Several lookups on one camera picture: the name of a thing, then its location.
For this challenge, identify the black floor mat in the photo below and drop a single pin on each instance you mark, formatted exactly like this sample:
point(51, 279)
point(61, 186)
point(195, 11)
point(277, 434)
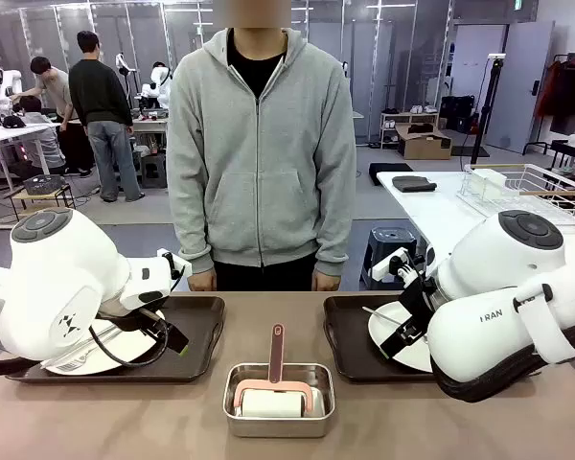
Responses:
point(388, 171)

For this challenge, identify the folded dark grey cloth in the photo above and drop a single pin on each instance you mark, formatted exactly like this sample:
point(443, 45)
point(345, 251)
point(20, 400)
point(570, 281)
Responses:
point(412, 184)

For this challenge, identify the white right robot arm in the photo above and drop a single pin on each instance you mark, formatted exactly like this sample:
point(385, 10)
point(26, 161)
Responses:
point(508, 249)

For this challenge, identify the white shoe rack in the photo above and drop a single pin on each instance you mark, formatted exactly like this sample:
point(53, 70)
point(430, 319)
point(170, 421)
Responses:
point(387, 125)

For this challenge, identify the silver fork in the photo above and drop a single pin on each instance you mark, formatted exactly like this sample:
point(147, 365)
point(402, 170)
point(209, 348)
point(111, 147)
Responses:
point(72, 367)
point(378, 315)

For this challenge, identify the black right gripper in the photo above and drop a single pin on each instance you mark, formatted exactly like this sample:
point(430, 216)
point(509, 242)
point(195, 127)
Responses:
point(419, 302)

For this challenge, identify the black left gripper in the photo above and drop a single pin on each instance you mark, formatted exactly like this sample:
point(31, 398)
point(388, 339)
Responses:
point(134, 318)

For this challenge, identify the white round plate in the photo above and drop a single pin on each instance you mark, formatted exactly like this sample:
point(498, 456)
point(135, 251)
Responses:
point(134, 349)
point(409, 361)

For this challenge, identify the grey door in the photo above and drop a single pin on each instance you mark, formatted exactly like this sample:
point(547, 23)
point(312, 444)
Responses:
point(517, 96)

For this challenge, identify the black cap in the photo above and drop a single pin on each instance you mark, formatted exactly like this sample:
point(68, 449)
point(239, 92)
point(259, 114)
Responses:
point(14, 121)

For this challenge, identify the person's left forearm grey sleeve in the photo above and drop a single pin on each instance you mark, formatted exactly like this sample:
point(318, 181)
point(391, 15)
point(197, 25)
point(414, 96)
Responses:
point(335, 230)

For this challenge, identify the black hanging garment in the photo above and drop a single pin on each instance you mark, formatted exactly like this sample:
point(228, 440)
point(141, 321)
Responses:
point(572, 100)

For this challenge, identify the small white background robot arm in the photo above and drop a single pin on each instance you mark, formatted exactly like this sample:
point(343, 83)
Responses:
point(121, 62)

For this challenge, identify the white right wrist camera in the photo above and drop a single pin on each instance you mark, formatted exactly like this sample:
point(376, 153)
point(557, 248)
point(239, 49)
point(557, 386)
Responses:
point(383, 268)

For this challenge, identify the person's right hand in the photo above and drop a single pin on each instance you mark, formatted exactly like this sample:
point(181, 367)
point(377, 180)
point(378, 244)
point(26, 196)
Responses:
point(202, 282)

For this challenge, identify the person's left hand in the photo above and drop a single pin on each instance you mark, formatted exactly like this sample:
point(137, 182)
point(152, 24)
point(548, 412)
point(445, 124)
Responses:
point(327, 282)

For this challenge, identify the black storage cases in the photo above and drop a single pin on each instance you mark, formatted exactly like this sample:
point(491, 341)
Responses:
point(457, 112)

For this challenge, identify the white workbench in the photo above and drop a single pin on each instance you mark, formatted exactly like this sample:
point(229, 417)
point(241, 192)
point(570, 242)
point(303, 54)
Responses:
point(148, 125)

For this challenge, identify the white office desk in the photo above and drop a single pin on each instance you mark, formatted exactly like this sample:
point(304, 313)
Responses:
point(0, 134)

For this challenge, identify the green exit sign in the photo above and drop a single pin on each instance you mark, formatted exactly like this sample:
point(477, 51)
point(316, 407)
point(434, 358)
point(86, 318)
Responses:
point(517, 4)

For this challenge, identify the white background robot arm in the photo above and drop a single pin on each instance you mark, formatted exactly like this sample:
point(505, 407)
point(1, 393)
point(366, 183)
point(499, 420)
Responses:
point(9, 84)

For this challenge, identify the orange hanging jacket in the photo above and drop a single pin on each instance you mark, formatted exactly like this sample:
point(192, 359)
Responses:
point(548, 91)

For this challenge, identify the black stand with white device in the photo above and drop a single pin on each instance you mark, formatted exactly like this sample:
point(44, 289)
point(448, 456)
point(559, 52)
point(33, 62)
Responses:
point(484, 110)

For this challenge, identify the rectangular steel container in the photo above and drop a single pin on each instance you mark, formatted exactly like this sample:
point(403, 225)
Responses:
point(278, 427)

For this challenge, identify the grey step stool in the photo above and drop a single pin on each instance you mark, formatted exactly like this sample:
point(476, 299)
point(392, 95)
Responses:
point(153, 170)

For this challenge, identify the brown serving tray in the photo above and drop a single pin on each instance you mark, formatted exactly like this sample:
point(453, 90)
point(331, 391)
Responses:
point(350, 335)
point(201, 326)

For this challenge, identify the dark blue plastic stool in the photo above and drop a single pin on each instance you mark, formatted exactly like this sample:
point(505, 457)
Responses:
point(388, 244)

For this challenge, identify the white cutlery holder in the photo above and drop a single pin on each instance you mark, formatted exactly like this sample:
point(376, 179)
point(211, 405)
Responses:
point(489, 184)

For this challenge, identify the man in light grey hoodie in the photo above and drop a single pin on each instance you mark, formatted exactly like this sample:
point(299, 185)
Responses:
point(40, 139)

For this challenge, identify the pink lint roller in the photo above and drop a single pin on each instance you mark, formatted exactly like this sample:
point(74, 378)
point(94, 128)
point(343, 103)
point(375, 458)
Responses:
point(277, 350)

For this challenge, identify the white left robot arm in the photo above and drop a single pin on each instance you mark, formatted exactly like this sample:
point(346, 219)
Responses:
point(52, 268)

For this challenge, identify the man in grey t-shirt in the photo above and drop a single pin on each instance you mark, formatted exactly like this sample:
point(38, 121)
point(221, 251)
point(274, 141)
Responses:
point(55, 88)

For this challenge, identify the black utility cart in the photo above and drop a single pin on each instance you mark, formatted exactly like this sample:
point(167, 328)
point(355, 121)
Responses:
point(570, 152)

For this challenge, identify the man in black sweater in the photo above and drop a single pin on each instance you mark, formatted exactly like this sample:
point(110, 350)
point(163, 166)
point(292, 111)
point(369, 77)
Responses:
point(98, 91)

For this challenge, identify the white side table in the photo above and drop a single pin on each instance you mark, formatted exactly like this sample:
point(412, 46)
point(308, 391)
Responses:
point(431, 211)

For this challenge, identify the person's right forearm grey sleeve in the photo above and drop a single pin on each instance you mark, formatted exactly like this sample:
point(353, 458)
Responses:
point(196, 230)

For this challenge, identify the person in grey hoodie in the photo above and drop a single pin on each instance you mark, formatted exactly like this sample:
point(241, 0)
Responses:
point(259, 167)

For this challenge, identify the open cardboard box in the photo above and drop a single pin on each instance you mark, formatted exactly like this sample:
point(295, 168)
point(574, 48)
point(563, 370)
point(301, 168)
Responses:
point(426, 148)

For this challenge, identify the white sneaker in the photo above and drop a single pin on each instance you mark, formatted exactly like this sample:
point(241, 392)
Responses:
point(430, 109)
point(416, 109)

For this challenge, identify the white background humanoid robot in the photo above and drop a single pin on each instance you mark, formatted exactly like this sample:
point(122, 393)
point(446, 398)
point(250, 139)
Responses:
point(158, 84)

